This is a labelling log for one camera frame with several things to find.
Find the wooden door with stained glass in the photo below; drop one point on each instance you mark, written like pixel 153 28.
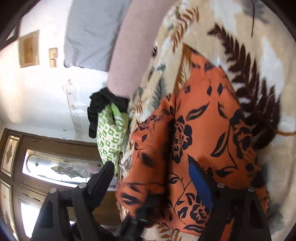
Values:
pixel 31 165

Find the grey pillow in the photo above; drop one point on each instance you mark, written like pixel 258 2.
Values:
pixel 91 33

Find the pink quilted bolster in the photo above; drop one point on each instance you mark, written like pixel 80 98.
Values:
pixel 134 45

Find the green white patterned pillow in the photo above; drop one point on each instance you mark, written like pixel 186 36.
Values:
pixel 112 127

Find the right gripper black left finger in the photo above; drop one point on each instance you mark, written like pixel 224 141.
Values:
pixel 67 215

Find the beige wall switch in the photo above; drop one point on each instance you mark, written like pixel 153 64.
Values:
pixel 53 55

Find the framed wall picture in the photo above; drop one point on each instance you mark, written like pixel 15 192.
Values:
pixel 28 49

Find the beige leaf pattern blanket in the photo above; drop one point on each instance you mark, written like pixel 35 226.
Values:
pixel 257 53

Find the orange black floral blouse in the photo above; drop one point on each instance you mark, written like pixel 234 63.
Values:
pixel 202 123

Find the black garment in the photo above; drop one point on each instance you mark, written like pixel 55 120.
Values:
pixel 99 100

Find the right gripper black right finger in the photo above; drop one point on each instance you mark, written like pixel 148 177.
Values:
pixel 249 222

